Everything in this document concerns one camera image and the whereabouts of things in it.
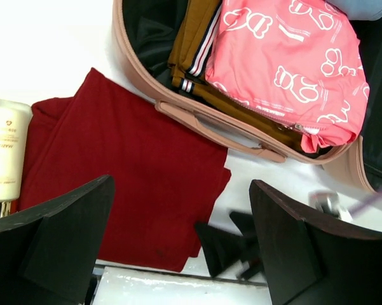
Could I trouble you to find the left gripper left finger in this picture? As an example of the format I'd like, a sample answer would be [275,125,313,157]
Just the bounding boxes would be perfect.
[0,175,115,304]

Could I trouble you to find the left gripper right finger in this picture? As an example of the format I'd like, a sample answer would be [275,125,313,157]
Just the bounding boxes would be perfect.
[249,180,382,304]

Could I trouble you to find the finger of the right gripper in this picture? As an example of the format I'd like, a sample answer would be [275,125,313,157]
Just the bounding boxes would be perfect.
[194,222,242,277]

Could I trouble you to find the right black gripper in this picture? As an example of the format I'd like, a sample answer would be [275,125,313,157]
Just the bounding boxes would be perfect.
[229,191,351,280]

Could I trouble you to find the dark red garment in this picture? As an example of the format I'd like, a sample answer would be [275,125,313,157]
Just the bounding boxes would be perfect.
[18,69,231,272]

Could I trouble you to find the gold cosmetic bottles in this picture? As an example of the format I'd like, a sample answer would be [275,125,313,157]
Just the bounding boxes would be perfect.
[0,99,32,218]

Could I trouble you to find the coral pink patterned garment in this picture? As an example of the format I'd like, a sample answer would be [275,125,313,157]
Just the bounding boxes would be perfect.
[205,1,369,153]

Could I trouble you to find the mustard brown garment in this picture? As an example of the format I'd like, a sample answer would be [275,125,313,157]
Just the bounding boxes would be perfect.
[168,0,303,153]

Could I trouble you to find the grey blue garment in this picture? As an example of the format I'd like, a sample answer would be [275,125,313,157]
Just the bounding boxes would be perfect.
[327,0,382,21]

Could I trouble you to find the pink open suitcase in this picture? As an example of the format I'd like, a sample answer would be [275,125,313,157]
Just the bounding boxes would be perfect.
[113,0,382,191]

